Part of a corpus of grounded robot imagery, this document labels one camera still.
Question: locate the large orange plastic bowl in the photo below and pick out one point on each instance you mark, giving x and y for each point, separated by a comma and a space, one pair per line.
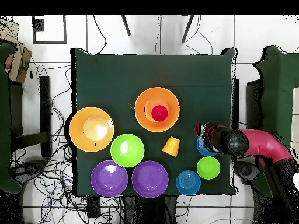
144, 116
91, 129

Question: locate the black floor frame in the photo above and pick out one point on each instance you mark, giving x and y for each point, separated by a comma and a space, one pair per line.
49, 42

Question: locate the medium green plastic bowl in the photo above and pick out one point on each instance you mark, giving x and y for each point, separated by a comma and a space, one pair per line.
127, 150

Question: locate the green cloth side table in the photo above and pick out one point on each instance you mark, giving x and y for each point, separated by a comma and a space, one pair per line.
278, 93
4, 116

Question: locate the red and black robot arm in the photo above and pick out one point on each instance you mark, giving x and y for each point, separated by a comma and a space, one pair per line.
264, 144

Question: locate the white boxes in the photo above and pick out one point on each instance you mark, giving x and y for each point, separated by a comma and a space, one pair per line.
295, 112

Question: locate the dark green tablecloth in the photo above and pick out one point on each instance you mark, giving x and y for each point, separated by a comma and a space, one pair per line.
151, 74

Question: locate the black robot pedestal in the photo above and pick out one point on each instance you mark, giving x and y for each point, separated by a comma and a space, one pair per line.
151, 210

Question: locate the cardboard box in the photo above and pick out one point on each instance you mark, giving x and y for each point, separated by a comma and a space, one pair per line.
18, 60

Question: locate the black tripod leg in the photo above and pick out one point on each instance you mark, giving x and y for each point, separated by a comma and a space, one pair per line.
187, 29
126, 25

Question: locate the black power strip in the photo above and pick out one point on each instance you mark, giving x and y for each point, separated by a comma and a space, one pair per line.
94, 206

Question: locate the purple plastic bowl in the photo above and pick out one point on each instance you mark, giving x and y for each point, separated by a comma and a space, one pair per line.
109, 178
150, 179

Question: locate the orange plastic cup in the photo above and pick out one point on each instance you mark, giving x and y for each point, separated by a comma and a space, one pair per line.
171, 145

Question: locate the black bench frame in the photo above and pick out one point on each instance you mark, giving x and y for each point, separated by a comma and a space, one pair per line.
44, 105

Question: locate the red plastic cup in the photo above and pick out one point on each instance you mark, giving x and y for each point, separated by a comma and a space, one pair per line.
159, 113

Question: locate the small green plastic bowl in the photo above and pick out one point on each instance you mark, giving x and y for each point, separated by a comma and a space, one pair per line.
208, 168

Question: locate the small blue plastic bowl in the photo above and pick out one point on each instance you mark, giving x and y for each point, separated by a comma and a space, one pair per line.
188, 182
202, 149

